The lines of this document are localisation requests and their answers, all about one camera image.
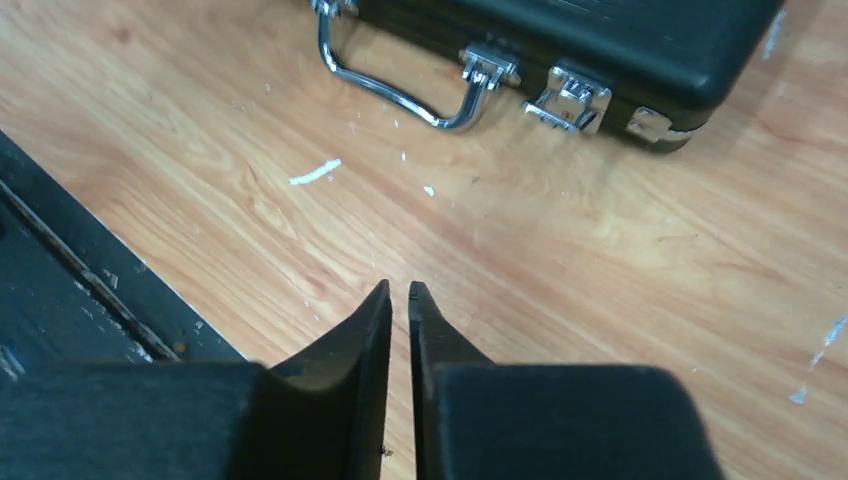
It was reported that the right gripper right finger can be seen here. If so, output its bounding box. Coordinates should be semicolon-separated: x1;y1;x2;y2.
408;281;724;479

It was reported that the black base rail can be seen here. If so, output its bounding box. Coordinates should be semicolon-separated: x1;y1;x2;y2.
1;135;245;382

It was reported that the black aluminium poker case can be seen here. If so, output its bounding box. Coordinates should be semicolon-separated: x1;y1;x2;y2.
311;1;784;152

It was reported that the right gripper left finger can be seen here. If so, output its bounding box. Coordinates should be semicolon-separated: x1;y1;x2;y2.
1;280;392;479

